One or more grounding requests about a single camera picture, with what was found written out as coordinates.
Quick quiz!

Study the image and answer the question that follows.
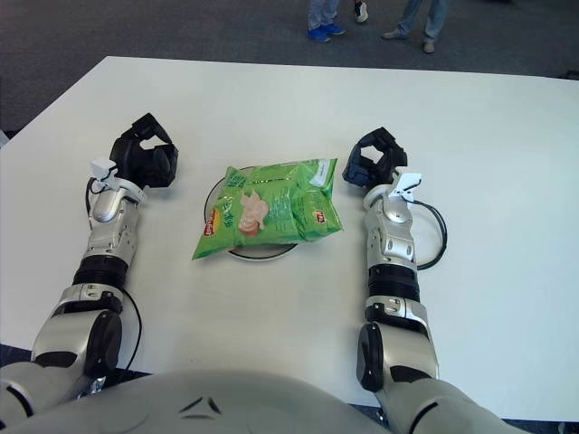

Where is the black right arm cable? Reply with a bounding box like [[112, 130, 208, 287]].
[[413, 198, 449, 271]]

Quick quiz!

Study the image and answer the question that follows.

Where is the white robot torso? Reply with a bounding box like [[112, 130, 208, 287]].
[[0, 368, 390, 434]]

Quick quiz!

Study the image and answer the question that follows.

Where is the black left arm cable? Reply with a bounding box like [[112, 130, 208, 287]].
[[85, 175, 144, 370]]

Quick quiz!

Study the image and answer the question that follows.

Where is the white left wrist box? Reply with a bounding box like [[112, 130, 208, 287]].
[[90, 156, 119, 184]]

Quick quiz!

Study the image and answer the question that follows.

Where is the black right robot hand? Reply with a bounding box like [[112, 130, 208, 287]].
[[342, 127, 408, 186]]

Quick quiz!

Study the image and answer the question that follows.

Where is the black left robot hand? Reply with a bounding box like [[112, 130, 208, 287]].
[[109, 112, 181, 191]]

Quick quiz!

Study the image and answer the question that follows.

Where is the person with tan shoes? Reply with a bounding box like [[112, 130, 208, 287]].
[[381, 0, 455, 54]]

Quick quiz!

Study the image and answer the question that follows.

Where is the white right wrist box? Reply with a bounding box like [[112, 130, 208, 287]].
[[389, 171, 422, 203]]

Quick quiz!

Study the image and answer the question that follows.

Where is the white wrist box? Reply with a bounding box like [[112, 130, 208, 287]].
[[90, 156, 119, 184], [389, 171, 422, 203]]

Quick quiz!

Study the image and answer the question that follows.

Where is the green snack bag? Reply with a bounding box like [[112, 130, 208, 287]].
[[190, 157, 345, 262]]

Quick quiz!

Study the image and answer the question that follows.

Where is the person with blue shoes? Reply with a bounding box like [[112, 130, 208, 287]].
[[307, 0, 346, 42]]

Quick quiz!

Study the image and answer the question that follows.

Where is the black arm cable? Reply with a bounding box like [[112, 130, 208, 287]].
[[85, 175, 144, 370], [413, 198, 449, 271]]

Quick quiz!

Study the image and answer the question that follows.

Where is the white plate with black rim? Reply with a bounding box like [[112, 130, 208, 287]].
[[204, 167, 299, 262]]

